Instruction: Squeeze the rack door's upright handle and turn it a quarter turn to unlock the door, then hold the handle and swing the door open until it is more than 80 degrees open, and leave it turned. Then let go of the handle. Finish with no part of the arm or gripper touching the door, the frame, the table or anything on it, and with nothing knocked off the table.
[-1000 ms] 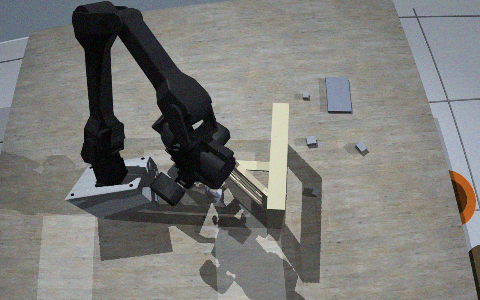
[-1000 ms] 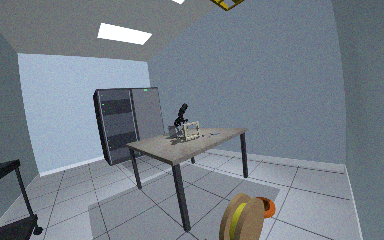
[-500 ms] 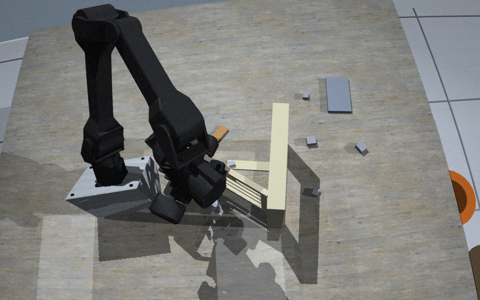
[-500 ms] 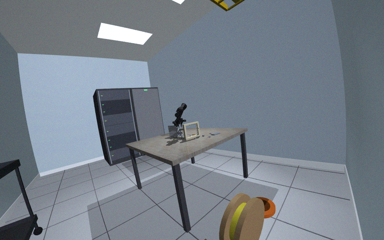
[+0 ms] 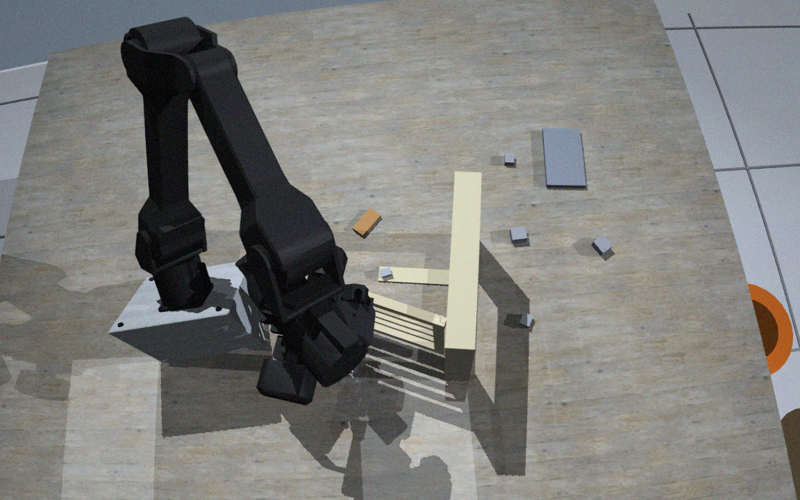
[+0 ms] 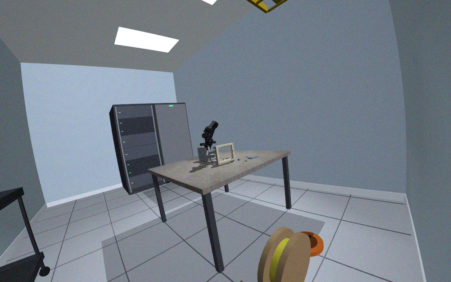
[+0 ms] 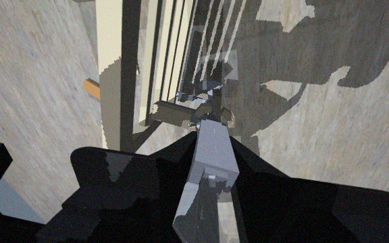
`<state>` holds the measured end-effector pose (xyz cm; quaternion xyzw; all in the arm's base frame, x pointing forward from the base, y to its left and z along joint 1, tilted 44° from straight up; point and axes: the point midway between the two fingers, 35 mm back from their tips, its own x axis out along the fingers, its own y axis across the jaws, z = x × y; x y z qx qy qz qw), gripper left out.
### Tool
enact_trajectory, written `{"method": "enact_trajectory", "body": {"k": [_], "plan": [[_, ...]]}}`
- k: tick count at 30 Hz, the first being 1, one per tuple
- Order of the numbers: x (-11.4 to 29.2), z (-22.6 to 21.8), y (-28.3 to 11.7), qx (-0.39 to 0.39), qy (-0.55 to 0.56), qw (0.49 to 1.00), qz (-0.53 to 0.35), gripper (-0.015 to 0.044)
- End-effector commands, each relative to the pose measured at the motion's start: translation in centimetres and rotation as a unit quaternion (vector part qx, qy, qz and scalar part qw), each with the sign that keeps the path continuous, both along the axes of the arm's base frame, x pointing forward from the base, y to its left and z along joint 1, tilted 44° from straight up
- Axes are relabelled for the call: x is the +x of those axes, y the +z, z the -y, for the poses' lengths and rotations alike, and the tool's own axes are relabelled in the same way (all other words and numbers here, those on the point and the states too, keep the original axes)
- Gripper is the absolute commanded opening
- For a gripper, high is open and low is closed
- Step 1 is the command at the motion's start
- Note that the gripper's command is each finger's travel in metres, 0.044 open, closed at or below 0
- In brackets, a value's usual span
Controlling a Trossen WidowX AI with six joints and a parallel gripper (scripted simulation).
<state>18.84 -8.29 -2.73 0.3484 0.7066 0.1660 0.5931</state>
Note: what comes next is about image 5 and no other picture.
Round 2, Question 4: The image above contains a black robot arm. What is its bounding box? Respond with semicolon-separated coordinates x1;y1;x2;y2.
121;17;376;387

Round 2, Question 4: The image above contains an orange-brown rectangular block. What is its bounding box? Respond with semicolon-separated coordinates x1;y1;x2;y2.
352;208;381;237

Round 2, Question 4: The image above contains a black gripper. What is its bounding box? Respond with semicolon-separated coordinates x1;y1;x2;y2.
256;246;348;406

